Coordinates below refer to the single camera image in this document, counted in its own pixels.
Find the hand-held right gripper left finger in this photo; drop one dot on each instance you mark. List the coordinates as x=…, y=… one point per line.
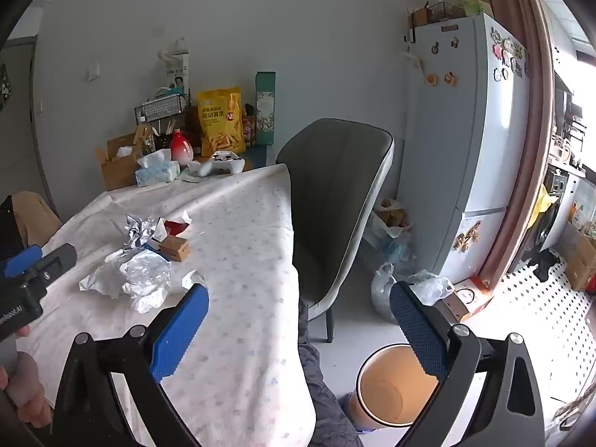
x=179, y=330

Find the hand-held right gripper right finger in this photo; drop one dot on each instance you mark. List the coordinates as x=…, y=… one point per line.
x=419, y=330

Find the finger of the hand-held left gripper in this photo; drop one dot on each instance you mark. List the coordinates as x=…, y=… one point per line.
x=58, y=260
x=21, y=259

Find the white paper napkin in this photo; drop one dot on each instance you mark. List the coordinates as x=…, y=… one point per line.
x=100, y=284

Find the round cream trash bin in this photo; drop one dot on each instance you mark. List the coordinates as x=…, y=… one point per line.
x=389, y=391

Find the person's left hand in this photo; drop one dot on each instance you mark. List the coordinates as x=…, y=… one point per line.
x=25, y=396

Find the small crumpled white paper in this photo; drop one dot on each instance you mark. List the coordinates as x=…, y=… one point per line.
x=193, y=279

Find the clear plastic bag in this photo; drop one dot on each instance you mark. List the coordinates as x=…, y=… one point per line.
x=386, y=288

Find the orange and white box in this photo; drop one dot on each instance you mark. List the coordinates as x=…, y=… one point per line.
x=470, y=298

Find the crumpled silver foil wrapper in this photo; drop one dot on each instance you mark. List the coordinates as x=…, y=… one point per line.
x=144, y=270

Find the small brown cardboard box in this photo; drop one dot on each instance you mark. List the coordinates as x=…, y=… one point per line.
x=176, y=247

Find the crumpled silver foil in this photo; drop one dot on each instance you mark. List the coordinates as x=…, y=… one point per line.
x=139, y=229

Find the small blue packet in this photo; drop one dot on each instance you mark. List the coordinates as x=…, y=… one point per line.
x=152, y=246

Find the white dotted tablecloth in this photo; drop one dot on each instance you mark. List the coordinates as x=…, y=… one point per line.
x=242, y=251

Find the gingerbread fridge magnets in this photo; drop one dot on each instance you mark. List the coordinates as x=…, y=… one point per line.
x=468, y=238

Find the red paper wrapper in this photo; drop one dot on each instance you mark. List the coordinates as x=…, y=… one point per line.
x=176, y=226

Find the open brown cardboard box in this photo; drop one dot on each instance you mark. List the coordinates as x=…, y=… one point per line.
x=116, y=167

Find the grey patterned pants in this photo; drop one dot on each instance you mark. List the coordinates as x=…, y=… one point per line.
x=321, y=382

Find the plastic bag with cardboard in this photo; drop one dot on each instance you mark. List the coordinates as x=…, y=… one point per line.
x=391, y=223

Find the blue tissue pack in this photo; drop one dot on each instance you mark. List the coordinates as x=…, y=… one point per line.
x=156, y=172

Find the black cloth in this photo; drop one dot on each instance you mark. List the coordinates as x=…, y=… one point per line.
x=545, y=263

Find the dark washing machine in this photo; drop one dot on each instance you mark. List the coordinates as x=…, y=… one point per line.
x=552, y=235

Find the red and white vase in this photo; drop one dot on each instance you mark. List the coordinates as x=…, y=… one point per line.
x=180, y=149

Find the grey padded chair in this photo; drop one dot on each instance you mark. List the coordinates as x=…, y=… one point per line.
x=330, y=186

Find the white game controller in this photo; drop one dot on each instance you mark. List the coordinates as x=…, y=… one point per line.
x=219, y=164

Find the large brown cardboard box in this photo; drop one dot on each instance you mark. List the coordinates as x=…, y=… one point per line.
x=579, y=256

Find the yellow cloth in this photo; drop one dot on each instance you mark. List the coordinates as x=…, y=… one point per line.
x=545, y=205

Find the white refrigerator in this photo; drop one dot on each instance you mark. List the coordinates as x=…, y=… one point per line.
x=470, y=149

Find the yellow snack bag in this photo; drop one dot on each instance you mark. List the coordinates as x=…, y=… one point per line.
x=221, y=121

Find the dark red snack packet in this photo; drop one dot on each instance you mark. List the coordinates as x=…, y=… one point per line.
x=249, y=125

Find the white milk carton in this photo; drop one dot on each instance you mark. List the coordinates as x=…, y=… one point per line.
x=179, y=74

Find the tall green box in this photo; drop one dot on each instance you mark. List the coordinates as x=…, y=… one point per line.
x=265, y=107

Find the metal kitchen rack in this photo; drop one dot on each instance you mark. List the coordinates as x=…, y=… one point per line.
x=570, y=135

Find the cluster of fridge magnets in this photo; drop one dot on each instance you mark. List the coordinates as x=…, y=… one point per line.
x=510, y=56

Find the small brown carton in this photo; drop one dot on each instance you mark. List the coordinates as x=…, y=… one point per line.
x=419, y=17

